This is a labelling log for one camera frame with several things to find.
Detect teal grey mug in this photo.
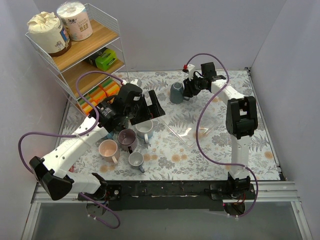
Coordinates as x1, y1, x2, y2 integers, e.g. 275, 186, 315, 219
169, 82, 190, 104

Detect blue white mug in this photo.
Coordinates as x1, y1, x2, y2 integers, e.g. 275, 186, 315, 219
135, 120, 154, 144

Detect mauve pink mug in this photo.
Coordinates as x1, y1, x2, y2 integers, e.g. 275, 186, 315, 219
117, 129, 138, 154

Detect slate blue mug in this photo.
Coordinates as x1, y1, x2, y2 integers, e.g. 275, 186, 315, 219
128, 152, 145, 173

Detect peach pink mug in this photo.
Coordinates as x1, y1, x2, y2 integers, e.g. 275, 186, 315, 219
98, 139, 120, 165

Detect blue butterfly mug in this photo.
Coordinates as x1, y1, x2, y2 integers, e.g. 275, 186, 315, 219
105, 132, 114, 140

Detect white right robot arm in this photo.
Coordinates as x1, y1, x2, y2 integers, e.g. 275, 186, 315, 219
182, 62, 258, 199

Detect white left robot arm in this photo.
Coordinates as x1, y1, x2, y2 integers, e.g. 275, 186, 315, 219
29, 83, 166, 201

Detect clear acrylic tray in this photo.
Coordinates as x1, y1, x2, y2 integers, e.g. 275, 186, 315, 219
156, 86, 222, 147

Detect colourful sponge packs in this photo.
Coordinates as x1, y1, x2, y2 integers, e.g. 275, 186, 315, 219
79, 77, 121, 106

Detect floral table mat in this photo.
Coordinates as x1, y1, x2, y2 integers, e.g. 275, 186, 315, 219
56, 69, 281, 181

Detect green tissue box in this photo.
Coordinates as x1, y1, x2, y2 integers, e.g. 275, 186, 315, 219
84, 47, 118, 72

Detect white toilet paper pack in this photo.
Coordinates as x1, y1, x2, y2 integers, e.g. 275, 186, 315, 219
56, 0, 93, 42

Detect cream toilet paper roll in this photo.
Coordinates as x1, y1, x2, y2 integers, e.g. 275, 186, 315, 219
27, 11, 72, 57

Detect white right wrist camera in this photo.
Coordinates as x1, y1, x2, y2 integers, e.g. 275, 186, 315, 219
186, 64, 196, 81

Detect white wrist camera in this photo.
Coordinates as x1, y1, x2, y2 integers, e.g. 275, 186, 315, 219
130, 78, 142, 87
186, 64, 196, 81

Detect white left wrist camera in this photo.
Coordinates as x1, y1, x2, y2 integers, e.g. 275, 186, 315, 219
130, 78, 142, 87

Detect white wire wooden shelf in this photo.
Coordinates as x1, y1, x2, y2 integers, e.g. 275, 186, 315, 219
25, 3, 128, 113

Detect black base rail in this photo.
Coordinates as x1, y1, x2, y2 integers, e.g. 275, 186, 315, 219
77, 180, 256, 211

